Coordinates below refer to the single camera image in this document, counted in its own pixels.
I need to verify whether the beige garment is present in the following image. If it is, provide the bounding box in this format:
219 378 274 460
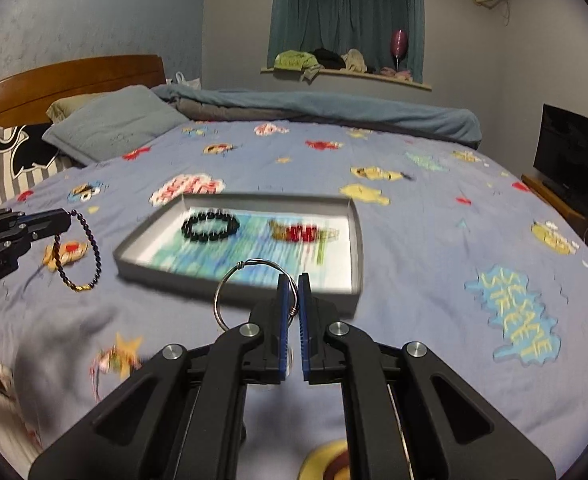
341 48 371 74

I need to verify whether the wooden headboard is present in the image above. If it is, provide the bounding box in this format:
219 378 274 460
0 54 167 211

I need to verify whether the black television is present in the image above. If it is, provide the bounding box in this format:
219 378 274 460
532 103 588 217

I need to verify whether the pink balloon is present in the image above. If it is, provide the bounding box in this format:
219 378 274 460
391 29 408 72

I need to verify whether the red bead bracelet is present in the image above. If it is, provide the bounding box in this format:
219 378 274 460
268 219 341 245

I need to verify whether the air conditioner pipe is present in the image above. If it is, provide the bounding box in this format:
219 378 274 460
473 0 513 27

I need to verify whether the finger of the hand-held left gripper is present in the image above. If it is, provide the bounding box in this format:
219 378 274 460
0 208 70 235
0 218 73 262

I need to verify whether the teal curtain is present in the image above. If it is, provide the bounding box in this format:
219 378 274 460
268 0 425 84

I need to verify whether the blue duvet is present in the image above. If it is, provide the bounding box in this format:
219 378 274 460
151 83 483 144

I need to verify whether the black bead bracelet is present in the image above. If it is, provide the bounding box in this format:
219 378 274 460
181 211 240 244

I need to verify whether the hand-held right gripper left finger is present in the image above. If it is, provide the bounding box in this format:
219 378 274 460
28 274 299 480

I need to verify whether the pink cloth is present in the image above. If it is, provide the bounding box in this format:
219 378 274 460
379 65 415 82

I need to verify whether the wooden television stand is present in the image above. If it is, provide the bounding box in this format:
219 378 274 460
520 173 588 234

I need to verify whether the black garment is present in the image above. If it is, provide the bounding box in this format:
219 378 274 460
313 48 347 70

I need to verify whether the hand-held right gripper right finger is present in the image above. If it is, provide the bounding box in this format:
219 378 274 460
298 273 557 480

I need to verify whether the window sill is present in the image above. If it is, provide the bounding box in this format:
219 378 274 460
260 64 433 92

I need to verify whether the beige pillow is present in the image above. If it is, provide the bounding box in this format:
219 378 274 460
47 92 111 124

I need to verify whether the grey jewelry tray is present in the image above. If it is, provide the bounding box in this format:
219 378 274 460
112 192 364 317

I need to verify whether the silver metal ring bangle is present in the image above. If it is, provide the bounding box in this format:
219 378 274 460
213 258 301 334

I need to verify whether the blue-grey pillow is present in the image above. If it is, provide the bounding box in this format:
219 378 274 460
41 84 190 166

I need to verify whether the green garment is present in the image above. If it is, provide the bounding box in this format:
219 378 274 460
273 50 325 82

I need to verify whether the striped black and white pillow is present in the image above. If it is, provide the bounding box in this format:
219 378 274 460
0 123 77 207

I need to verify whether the dark beaded bracelet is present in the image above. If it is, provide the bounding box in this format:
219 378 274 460
53 209 102 293

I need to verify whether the blue printed bed sheet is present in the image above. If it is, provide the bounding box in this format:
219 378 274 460
0 119 588 480

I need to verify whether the grey blanket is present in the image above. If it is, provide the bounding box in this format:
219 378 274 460
176 97 295 122

